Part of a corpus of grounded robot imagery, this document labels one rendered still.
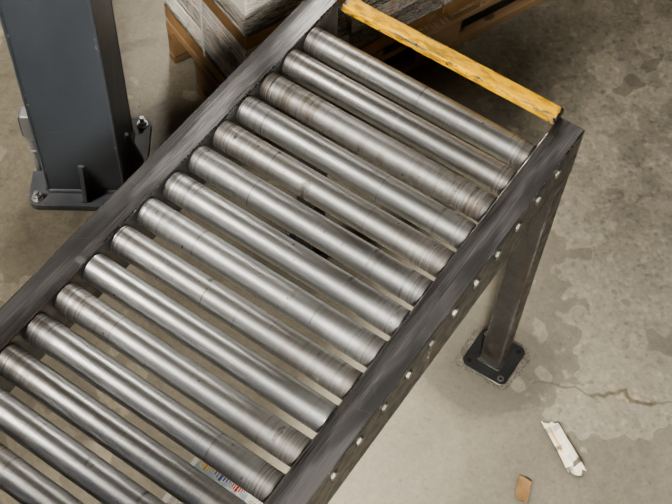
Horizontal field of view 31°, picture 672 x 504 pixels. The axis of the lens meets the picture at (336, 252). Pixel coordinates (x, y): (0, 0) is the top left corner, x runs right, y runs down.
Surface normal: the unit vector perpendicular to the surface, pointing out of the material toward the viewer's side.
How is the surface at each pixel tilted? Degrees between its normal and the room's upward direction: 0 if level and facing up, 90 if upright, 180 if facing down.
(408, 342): 0
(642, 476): 0
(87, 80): 90
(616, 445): 0
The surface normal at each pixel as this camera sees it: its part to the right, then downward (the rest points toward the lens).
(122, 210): 0.04, -0.54
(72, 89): 0.00, 0.84
